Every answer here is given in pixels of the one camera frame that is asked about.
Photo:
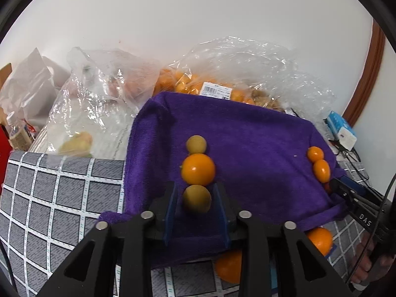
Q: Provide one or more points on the white plastic bag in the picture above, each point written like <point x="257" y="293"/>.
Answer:
<point x="31" y="90"/>

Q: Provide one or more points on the oval orange kumquat front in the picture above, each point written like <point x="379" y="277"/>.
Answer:
<point x="321" y="171"/>

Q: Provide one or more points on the small orange mandarin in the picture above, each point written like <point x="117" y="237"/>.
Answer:
<point x="199" y="169"/>

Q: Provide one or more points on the clear plastic bag left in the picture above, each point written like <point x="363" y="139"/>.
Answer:
<point x="96" y="107"/>

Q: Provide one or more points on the red paper shopping bag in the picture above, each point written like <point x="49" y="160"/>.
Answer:
<point x="5" y="150"/>

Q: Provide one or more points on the white blue box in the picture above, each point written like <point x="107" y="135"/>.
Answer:
<point x="341" y="130"/>

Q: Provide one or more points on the clear bag of oranges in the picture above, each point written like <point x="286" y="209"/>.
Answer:
<point x="250" y="72"/>

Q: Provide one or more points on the purple towel covered tray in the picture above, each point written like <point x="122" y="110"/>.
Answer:
<point x="259" y="154"/>

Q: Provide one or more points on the grey checkered table cloth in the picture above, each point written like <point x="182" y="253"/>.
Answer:
<point x="48" y="204"/>

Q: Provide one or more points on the large orange mandarin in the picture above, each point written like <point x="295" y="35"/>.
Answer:
<point x="322" y="239"/>

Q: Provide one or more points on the green-yellow small fruit front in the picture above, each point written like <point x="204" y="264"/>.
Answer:
<point x="197" y="198"/>

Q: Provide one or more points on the green-yellow small fruit back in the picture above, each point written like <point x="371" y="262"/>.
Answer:
<point x="196" y="144"/>

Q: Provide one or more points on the brown wooden door frame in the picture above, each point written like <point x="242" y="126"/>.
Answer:
<point x="369" y="76"/>

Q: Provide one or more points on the clear plastic bottle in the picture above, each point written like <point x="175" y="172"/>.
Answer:
<point x="19" y="136"/>

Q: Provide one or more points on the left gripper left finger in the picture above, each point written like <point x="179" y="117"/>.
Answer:
<point x="120" y="251"/>

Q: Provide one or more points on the green-yellow small fruit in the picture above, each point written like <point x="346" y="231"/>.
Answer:
<point x="197" y="198"/>
<point x="196" y="144"/>

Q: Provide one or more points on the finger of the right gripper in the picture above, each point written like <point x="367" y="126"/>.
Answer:
<point x="346" y="183"/>

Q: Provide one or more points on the right hand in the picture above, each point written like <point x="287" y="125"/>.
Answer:
<point x="364" y="269"/>

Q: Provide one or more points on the oval orange kumquat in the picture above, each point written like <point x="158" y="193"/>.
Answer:
<point x="321" y="171"/>
<point x="315" y="154"/>

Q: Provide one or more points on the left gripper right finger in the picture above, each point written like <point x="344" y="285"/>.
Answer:
<point x="301" y="269"/>

